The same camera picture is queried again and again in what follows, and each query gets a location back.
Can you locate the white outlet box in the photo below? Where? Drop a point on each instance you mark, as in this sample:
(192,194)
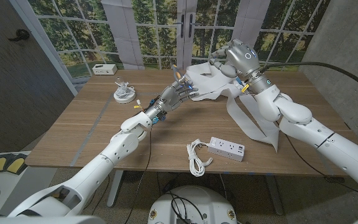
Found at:
(104,69)

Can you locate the black round ribbed object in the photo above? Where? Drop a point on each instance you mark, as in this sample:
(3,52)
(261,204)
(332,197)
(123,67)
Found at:
(132,176)

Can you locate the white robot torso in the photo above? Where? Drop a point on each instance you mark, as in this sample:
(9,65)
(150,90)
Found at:
(194,202)

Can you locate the white table leg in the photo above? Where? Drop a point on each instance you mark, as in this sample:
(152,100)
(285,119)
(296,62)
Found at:
(115,188)

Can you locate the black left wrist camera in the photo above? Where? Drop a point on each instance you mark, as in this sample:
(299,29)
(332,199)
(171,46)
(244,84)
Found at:
(161,117)

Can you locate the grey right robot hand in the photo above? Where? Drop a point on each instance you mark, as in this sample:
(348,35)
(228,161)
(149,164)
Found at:
(242,59)

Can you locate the white receipt paper strip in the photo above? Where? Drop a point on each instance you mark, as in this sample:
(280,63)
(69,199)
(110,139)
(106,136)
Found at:
(250,124)

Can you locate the printed window backdrop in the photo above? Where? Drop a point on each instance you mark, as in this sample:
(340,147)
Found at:
(73,31)

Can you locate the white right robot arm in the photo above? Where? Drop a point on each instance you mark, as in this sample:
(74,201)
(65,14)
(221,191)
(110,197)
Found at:
(306,130)

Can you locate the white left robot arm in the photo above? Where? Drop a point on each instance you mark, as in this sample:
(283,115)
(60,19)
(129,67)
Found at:
(104,155)

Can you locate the grey table leg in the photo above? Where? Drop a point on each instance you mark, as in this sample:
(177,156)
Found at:
(273,194)

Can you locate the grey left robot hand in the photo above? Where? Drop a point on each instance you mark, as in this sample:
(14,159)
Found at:
(172,98)

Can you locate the white power strip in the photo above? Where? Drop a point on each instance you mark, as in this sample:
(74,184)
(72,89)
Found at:
(225,148)

